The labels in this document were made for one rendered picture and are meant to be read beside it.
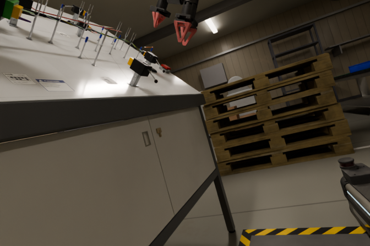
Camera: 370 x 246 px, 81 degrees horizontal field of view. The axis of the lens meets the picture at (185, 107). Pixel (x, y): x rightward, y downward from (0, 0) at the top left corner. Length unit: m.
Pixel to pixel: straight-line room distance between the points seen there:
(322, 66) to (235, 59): 4.91
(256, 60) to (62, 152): 6.85
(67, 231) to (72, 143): 0.19
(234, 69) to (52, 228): 6.88
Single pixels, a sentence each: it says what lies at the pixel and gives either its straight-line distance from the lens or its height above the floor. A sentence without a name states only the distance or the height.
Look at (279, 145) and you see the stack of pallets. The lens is 2.47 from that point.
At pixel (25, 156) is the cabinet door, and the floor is 0.76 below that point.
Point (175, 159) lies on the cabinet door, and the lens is 0.96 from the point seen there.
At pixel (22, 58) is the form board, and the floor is 1.02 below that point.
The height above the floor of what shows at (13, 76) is 0.94.
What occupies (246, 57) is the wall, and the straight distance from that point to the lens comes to 7.21.
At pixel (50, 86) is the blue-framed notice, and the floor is 0.91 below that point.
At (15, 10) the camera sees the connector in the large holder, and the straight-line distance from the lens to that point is 0.69.
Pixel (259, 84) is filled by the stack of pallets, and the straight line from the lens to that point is 2.42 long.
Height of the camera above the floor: 0.75
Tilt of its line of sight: 3 degrees up
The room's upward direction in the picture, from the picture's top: 16 degrees counter-clockwise
